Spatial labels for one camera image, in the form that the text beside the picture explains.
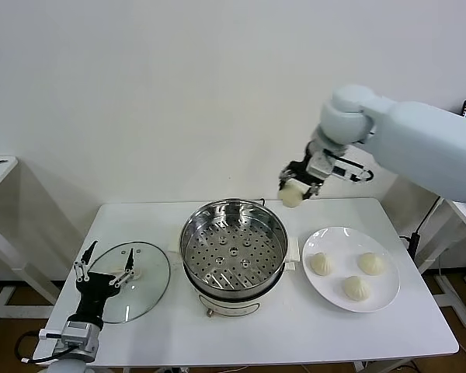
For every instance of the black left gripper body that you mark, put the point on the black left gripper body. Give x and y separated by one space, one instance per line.
93 291

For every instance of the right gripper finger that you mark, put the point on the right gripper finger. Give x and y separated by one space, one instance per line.
282 179
314 189

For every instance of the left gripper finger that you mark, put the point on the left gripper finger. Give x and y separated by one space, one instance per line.
81 271
130 260

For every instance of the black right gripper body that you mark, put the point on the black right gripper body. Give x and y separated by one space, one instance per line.
300 171

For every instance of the white steamed baozi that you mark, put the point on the white steamed baozi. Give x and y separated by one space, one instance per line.
371 263
356 288
321 265
291 198

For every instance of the round glass pot lid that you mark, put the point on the round glass pot lid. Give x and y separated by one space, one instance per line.
151 272

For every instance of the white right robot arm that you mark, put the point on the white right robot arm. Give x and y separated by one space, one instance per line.
411 136

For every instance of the perforated stainless steamer basket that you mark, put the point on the perforated stainless steamer basket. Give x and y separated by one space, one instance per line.
233 268

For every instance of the round white plate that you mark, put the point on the round white plate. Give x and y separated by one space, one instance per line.
341 241

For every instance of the black power adapter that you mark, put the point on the black power adapter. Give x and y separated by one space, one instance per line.
413 242

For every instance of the white side table with tool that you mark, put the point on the white side table with tool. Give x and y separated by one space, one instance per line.
0 175

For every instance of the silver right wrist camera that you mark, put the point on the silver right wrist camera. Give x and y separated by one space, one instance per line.
320 167

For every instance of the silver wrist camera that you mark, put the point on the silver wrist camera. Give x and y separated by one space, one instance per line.
320 167
79 336

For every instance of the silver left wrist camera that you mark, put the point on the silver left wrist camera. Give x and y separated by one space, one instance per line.
79 336

